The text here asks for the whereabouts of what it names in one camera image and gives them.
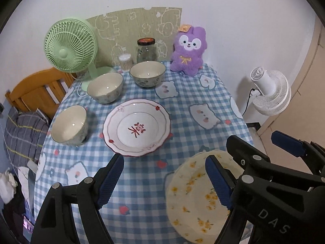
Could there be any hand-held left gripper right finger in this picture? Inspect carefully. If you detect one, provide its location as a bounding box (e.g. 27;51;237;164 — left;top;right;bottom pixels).
205;155;255;244

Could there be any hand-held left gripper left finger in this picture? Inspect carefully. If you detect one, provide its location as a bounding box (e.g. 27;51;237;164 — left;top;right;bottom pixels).
30;153;125;244

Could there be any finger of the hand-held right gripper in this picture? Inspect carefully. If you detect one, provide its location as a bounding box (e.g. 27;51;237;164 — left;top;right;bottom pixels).
225;135;325;192
271;131;325;169

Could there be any yellow floral plate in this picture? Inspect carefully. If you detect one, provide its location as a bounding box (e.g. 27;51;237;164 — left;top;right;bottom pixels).
165;150;252;244

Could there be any white red-rimmed plate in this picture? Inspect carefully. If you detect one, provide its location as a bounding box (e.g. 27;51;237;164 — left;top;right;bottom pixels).
102;99;172;157

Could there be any floral ceramic bowl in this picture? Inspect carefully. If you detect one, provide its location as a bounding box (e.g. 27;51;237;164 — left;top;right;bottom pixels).
129;61;166;88
87;72;124;104
50;105;89;147

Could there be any beige door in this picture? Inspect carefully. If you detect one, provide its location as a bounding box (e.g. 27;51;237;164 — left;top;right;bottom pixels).
256;17;325;153

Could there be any white standing fan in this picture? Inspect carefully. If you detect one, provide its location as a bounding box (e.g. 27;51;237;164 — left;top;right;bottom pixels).
249;66;292;116

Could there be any blue checked tablecloth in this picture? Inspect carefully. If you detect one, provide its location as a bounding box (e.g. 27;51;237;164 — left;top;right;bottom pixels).
33;61;255;244

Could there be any smartphone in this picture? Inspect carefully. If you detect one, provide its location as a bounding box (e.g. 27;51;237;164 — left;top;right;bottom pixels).
22;215;35;232

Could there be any grey plaid pillow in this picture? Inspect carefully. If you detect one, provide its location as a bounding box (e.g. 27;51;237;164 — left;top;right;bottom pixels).
3;106;50;169

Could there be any dark clothing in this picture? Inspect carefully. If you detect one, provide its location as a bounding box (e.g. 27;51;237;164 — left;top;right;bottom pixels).
2;191;27;234

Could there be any white crumpled cloth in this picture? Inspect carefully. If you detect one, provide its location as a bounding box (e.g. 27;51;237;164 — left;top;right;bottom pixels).
0;170;16;204

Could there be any purple plush bunny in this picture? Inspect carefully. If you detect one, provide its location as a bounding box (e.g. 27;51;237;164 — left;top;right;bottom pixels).
169;25;207;77

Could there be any cotton swab container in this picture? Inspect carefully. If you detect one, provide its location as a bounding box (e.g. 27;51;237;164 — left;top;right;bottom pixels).
118;54;134;72

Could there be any wooden headboard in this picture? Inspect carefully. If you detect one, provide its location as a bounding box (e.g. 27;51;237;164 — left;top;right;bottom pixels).
5;68;76;120

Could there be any glass jar with dark lid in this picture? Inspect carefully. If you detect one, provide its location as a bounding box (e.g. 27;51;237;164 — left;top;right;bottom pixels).
136;38;157;63

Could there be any green desk fan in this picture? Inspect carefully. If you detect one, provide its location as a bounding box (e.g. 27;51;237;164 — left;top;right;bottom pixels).
44;18;116;92

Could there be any green patterned board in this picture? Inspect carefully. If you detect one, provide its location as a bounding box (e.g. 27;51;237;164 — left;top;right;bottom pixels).
85;5;183;68

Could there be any black fan power cable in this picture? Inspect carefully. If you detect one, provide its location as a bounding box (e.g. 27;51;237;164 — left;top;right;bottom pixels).
241;87;257;116

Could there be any white desk fan cable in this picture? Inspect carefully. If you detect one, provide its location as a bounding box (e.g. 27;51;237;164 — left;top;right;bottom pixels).
75;73;90;98

